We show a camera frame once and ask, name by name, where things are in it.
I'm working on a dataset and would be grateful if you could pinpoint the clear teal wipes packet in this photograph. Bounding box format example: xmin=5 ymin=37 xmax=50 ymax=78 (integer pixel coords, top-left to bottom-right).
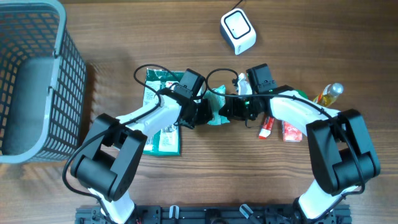
xmin=203 ymin=90 xmax=230 ymax=126

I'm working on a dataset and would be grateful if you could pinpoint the green 3M gloves package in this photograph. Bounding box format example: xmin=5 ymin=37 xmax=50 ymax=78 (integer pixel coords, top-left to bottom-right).
xmin=144 ymin=68 xmax=183 ymax=156

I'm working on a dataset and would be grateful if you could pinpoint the green lid chicken jar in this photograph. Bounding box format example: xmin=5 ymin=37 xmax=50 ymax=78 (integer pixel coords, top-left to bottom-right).
xmin=295 ymin=90 xmax=308 ymax=99

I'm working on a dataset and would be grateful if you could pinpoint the red white tissue pack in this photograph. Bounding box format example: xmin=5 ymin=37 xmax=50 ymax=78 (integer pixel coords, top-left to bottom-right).
xmin=282 ymin=121 xmax=303 ymax=142

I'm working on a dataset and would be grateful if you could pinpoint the yellow liquid bottle silver cap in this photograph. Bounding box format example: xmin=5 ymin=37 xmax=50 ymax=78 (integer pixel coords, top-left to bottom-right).
xmin=313 ymin=83 xmax=344 ymax=107

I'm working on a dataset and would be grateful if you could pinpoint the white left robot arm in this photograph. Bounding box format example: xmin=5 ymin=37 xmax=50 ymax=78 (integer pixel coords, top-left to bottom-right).
xmin=64 ymin=69 xmax=211 ymax=223

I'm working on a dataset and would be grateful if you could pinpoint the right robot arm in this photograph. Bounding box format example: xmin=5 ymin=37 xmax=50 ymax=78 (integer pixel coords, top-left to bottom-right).
xmin=220 ymin=63 xmax=381 ymax=223

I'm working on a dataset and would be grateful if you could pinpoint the white barcode scanner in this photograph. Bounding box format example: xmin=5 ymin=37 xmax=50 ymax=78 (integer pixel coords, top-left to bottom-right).
xmin=220 ymin=8 xmax=257 ymax=55

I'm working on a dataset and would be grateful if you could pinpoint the grey plastic shopping basket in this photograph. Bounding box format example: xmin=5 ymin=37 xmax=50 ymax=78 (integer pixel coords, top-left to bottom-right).
xmin=1 ymin=0 xmax=87 ymax=164

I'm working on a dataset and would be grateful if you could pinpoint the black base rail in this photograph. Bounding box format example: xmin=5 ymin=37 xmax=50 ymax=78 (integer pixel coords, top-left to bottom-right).
xmin=75 ymin=204 xmax=352 ymax=224

